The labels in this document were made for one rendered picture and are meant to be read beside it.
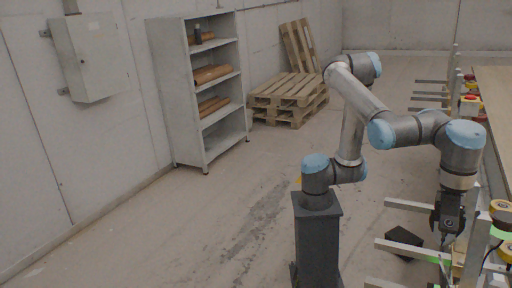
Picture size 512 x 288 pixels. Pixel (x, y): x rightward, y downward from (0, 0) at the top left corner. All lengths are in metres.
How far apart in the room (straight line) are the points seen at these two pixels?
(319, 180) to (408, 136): 0.87
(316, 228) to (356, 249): 0.71
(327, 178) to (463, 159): 0.95
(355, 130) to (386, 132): 0.70
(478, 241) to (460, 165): 0.21
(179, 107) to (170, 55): 0.50
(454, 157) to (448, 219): 0.17
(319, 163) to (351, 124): 0.27
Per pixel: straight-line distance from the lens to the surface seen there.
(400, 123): 1.05
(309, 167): 1.81
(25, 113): 2.86
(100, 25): 2.89
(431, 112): 1.13
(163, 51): 3.40
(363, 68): 1.54
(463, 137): 1.00
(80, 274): 2.85
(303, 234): 1.97
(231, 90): 4.13
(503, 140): 2.19
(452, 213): 1.07
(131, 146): 3.42
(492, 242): 1.89
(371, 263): 2.54
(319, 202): 1.90
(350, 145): 1.77
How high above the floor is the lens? 1.72
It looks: 24 degrees down
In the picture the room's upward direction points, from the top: 5 degrees counter-clockwise
